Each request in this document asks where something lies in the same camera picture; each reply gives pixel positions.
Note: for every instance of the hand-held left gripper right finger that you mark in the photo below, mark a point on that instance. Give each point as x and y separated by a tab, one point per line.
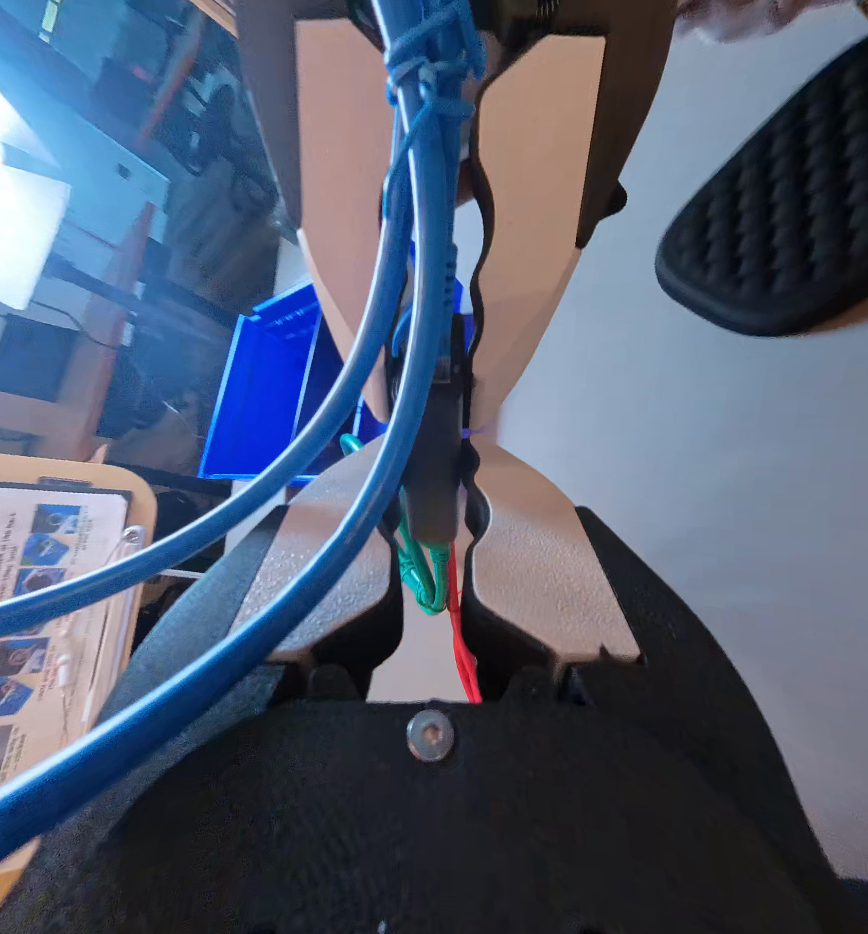
543	569

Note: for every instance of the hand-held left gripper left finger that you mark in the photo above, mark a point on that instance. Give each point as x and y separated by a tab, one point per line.
317	554

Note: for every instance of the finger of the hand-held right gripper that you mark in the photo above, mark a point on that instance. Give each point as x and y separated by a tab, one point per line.
543	182
339	182

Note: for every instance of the blue plastic bin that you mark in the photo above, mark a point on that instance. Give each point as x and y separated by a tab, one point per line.
266	394

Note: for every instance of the black chair armrest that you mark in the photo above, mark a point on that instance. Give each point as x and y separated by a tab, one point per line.
791	204

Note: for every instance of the printed instruction sheet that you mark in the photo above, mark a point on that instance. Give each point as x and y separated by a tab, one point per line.
40	584

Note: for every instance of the white box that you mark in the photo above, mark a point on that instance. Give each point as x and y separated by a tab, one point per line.
11	204

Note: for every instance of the black box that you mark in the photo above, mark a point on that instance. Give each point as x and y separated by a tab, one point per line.
29	357

